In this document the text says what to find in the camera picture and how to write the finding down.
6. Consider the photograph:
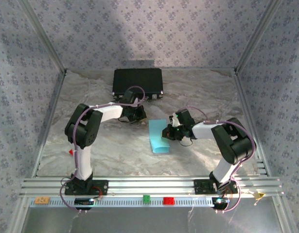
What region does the light blue paper sheet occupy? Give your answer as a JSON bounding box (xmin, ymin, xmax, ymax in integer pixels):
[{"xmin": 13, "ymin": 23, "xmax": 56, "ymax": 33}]
[{"xmin": 148, "ymin": 119, "xmax": 171, "ymax": 154}]

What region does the black briefcase with metal corners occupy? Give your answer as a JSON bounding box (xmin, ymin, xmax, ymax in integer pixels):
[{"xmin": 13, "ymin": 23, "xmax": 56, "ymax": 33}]
[{"xmin": 112, "ymin": 68, "xmax": 164, "ymax": 100}]

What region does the black right controller box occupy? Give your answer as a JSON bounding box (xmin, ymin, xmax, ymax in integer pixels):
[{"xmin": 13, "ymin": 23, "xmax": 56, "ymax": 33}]
[{"xmin": 211, "ymin": 197, "xmax": 230, "ymax": 210}]

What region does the black controller box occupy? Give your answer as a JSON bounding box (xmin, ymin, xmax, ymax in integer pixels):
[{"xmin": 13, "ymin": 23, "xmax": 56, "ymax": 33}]
[
  {"xmin": 74, "ymin": 198, "xmax": 95, "ymax": 211},
  {"xmin": 211, "ymin": 197, "xmax": 230, "ymax": 210}
]

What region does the black left controller box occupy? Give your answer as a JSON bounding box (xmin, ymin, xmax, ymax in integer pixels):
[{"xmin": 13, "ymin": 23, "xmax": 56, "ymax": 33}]
[{"xmin": 74, "ymin": 198, "xmax": 95, "ymax": 211}]

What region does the yellow triangular piece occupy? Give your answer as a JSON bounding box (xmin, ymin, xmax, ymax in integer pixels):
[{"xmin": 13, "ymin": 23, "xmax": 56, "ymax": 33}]
[{"xmin": 252, "ymin": 191, "xmax": 266, "ymax": 201}]

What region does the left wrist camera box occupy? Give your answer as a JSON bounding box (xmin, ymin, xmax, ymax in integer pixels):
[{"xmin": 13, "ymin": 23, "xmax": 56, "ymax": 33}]
[{"xmin": 121, "ymin": 91, "xmax": 141, "ymax": 107}]

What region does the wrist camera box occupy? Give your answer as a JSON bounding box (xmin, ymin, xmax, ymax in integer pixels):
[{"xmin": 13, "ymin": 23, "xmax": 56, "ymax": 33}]
[
  {"xmin": 169, "ymin": 109, "xmax": 195, "ymax": 127},
  {"xmin": 121, "ymin": 91, "xmax": 141, "ymax": 107}
]

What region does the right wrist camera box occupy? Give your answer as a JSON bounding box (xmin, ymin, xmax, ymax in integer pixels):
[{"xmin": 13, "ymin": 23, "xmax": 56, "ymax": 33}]
[{"xmin": 169, "ymin": 109, "xmax": 195, "ymax": 127}]

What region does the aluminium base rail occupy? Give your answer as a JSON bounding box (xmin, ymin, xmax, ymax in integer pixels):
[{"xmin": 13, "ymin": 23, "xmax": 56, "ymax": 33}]
[{"xmin": 19, "ymin": 177, "xmax": 285, "ymax": 197}]

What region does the aluminium frame bar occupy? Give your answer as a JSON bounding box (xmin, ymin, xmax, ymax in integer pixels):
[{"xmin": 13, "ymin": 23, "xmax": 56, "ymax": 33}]
[
  {"xmin": 233, "ymin": 69, "xmax": 273, "ymax": 177},
  {"xmin": 31, "ymin": 70, "xmax": 68, "ymax": 178},
  {"xmin": 18, "ymin": 0, "xmax": 68, "ymax": 75},
  {"xmin": 233, "ymin": 0, "xmax": 283, "ymax": 73}
]

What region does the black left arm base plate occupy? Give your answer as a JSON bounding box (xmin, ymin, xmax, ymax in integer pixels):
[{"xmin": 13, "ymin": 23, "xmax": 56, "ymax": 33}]
[{"xmin": 64, "ymin": 179, "xmax": 109, "ymax": 196}]

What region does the white slotted cable duct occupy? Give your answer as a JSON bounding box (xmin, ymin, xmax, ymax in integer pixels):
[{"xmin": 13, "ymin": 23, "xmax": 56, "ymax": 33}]
[{"xmin": 29, "ymin": 196, "xmax": 215, "ymax": 208}]

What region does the red wire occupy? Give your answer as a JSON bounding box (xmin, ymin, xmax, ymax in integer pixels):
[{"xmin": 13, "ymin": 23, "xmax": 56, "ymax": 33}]
[{"xmin": 92, "ymin": 186, "xmax": 103, "ymax": 199}]

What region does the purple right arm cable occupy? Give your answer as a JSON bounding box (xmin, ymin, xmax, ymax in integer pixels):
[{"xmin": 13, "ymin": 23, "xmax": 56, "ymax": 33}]
[{"xmin": 185, "ymin": 106, "xmax": 257, "ymax": 214}]

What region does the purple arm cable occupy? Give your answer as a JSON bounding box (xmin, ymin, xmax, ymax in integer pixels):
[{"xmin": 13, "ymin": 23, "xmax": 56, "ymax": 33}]
[
  {"xmin": 59, "ymin": 86, "xmax": 147, "ymax": 214},
  {"xmin": 185, "ymin": 106, "xmax": 257, "ymax": 214}
]

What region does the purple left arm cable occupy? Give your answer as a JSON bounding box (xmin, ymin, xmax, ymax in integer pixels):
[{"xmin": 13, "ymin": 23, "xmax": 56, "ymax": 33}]
[{"xmin": 59, "ymin": 86, "xmax": 147, "ymax": 214}]

